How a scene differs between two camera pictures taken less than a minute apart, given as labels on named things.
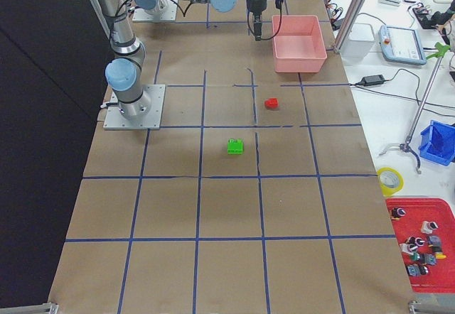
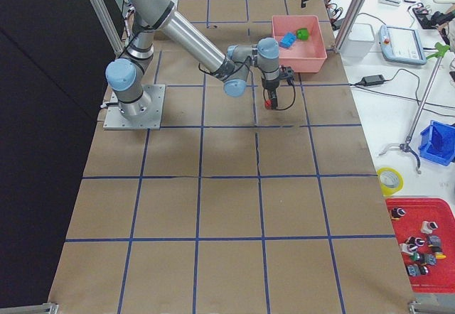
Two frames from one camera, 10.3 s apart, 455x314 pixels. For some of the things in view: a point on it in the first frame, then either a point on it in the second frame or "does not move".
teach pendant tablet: x=402 y=45 does not move
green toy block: x=235 y=146 to x=302 y=33
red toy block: x=271 y=103 does not move
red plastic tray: x=425 y=230 does not move
